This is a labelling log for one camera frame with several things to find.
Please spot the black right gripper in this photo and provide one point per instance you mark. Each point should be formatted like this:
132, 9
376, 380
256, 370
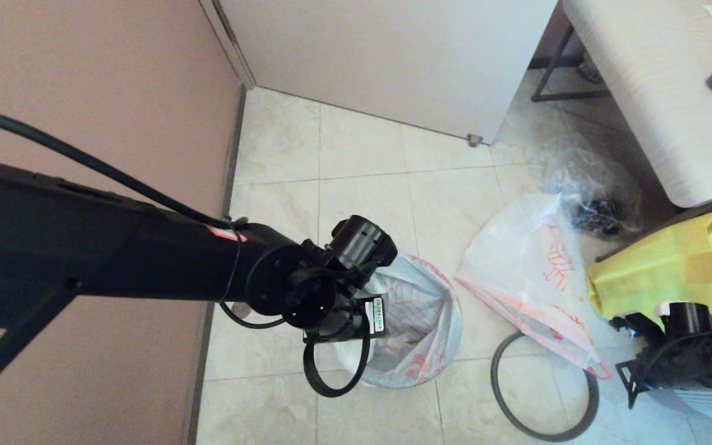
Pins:
683, 352

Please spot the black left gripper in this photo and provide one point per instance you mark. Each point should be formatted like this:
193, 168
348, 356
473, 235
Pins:
356, 247

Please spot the white plastic bag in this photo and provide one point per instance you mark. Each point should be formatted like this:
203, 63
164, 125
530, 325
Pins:
529, 266

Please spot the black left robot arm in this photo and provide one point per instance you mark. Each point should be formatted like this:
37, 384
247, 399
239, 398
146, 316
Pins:
115, 247

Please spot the yellow fabric bag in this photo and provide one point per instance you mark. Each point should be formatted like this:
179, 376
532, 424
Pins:
659, 272

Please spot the clear plastic bag with dark items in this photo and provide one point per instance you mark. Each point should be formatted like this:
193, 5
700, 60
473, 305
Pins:
591, 191

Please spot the round metal floor door stop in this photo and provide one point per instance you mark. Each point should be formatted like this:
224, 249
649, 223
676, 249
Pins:
240, 309

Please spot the grey metal baseboard strip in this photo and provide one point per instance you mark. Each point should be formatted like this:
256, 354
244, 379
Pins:
233, 154

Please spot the white door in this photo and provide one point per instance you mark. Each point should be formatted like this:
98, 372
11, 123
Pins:
393, 55

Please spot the light wood grain table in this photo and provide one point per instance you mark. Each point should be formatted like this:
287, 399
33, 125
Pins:
652, 93

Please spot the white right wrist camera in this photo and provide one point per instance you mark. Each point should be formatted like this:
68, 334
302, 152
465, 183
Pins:
662, 309

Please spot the small metal door bracket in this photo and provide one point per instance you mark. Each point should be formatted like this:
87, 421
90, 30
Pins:
474, 140

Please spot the white door frame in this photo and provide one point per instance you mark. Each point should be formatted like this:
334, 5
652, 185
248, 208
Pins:
235, 49

